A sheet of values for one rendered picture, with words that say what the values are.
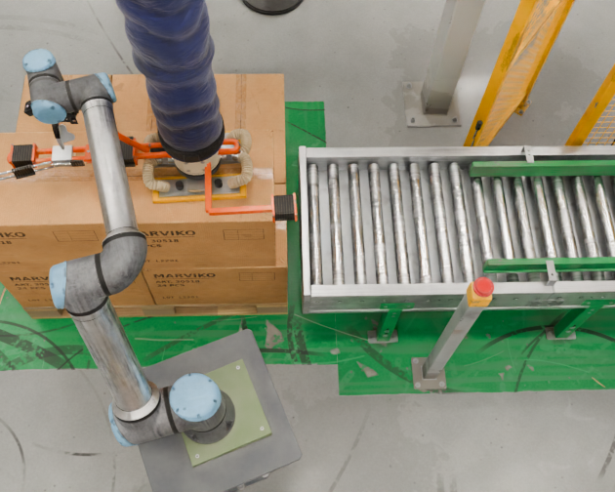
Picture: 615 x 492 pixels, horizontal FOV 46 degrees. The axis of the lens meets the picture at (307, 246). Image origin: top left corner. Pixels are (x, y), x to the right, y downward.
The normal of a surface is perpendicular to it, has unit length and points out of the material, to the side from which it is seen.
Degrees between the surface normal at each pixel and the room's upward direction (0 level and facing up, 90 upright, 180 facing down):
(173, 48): 75
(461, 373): 0
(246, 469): 0
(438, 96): 90
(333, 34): 0
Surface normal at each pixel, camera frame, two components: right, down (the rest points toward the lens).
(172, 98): -0.23, 0.75
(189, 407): 0.04, -0.47
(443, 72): 0.03, 0.90
